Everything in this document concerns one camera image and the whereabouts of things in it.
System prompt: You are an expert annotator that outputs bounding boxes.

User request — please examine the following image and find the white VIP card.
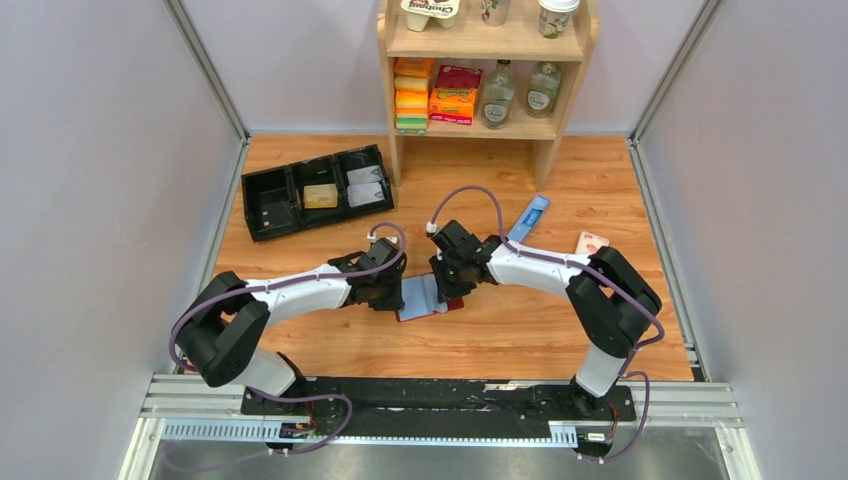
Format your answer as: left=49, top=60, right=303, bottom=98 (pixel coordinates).
left=346, top=165, right=383, bottom=186

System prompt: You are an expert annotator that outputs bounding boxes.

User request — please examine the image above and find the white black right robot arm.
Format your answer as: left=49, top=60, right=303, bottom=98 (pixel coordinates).
left=427, top=220, right=662, bottom=419

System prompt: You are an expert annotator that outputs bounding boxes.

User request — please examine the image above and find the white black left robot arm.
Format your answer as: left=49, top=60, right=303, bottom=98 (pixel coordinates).
left=169, top=238, right=406, bottom=415

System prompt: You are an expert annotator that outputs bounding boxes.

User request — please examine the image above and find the silver card in tray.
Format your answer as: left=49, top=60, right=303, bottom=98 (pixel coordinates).
left=347, top=181, right=386, bottom=208

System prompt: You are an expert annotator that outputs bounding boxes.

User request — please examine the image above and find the gold card in tray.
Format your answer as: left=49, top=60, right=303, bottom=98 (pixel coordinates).
left=302, top=184, right=339, bottom=210

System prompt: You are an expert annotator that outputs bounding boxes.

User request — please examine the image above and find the white red small packet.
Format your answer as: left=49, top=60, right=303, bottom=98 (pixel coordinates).
left=575, top=231, right=610, bottom=255

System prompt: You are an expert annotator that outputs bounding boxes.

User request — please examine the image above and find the black three-compartment tray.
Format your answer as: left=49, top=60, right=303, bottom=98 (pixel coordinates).
left=242, top=145, right=394, bottom=242

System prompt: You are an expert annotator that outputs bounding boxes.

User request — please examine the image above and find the left clear glass bottle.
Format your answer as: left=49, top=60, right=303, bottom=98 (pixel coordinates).
left=480, top=60, right=515, bottom=129

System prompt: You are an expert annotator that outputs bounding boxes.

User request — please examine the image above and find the clear glass bottle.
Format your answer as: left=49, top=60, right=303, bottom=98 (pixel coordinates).
left=525, top=61, right=562, bottom=118
left=480, top=60, right=515, bottom=129

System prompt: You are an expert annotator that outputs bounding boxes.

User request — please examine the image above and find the orange red snack box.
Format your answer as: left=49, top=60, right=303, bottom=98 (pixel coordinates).
left=428, top=65, right=483, bottom=126

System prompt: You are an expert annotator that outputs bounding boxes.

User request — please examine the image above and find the stack of coloured sponges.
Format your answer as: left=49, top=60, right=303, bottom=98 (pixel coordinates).
left=393, top=57, right=436, bottom=135

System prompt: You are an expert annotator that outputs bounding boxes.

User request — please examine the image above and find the right clear glass bottle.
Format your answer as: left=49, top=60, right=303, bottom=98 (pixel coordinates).
left=525, top=61, right=562, bottom=118

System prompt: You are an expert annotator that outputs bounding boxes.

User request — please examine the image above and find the wooden shelf unit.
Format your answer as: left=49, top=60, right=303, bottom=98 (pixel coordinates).
left=376, top=1, right=600, bottom=190

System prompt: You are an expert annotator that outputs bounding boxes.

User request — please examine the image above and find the patterned paper cup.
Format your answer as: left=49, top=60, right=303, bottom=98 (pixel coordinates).
left=481, top=0, right=511, bottom=26

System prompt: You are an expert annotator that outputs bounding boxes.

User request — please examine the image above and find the white yogurt cup pack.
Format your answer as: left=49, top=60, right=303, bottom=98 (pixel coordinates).
left=400, top=0, right=461, bottom=32

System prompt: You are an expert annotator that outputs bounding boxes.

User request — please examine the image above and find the white lidded cup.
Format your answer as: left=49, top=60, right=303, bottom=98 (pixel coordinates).
left=538, top=0, right=580, bottom=39

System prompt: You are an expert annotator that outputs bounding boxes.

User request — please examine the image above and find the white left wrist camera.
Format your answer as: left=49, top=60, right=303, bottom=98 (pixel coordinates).
left=366, top=230, right=400, bottom=248

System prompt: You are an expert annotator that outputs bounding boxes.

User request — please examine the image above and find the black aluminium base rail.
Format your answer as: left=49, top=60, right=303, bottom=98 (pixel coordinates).
left=120, top=374, right=761, bottom=479

